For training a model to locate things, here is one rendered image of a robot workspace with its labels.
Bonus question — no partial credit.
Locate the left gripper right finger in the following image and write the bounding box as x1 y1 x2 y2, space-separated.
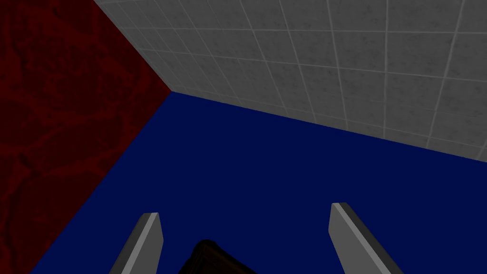
328 202 405 274

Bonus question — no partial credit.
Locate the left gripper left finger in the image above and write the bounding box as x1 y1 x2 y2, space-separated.
109 212 164 274

